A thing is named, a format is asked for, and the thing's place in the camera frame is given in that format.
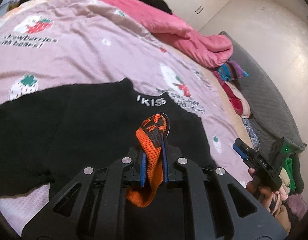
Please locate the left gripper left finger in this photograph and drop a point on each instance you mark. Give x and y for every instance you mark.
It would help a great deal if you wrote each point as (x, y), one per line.
(140, 166)

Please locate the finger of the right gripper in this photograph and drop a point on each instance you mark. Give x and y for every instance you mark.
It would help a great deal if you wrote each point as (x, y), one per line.
(244, 151)

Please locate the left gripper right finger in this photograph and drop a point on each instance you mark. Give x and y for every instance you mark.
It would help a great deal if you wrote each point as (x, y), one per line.
(170, 155)

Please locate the orange and black knit sock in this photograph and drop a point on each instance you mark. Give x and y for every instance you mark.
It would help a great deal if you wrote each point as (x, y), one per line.
(149, 135)

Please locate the black garment with white lettering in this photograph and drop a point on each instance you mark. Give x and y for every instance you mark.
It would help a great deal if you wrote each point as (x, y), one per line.
(49, 136)

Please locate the person's right hand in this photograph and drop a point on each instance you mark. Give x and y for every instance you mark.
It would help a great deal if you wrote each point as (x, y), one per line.
(281, 214)

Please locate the grey quilted headboard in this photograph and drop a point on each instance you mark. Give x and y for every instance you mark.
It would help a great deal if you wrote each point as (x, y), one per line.
(270, 118)

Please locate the red patterned pillow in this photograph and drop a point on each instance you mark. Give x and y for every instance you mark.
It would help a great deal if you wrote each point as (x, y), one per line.
(237, 100)

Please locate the striped colourful knit item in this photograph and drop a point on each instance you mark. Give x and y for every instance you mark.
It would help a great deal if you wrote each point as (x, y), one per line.
(231, 71)

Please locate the pink quilt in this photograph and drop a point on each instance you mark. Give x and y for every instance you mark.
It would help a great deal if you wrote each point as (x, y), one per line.
(208, 51)

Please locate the pink strawberry print bedspread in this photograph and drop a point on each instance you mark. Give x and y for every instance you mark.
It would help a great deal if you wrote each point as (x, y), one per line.
(62, 42)

